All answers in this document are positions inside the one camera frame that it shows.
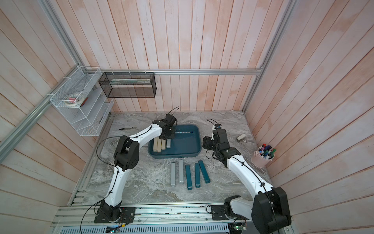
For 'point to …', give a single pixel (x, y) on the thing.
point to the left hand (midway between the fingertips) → (170, 137)
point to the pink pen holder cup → (263, 157)
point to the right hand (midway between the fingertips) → (207, 138)
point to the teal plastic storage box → (187, 143)
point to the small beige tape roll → (241, 137)
